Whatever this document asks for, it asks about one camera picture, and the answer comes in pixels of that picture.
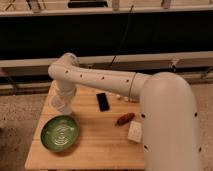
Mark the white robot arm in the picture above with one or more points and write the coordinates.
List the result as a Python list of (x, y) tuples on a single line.
[(170, 120)]

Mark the green ceramic bowl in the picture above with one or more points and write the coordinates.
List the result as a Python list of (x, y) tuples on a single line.
[(59, 133)]

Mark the black smartphone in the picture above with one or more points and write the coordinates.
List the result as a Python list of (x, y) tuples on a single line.
[(103, 102)]

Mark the brown sausage toy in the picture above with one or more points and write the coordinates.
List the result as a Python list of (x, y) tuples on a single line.
[(125, 119)]

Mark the wooden table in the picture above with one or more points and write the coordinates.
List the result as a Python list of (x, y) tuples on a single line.
[(101, 144)]

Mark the white sponge block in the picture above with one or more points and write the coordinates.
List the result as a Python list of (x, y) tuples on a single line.
[(135, 132)]

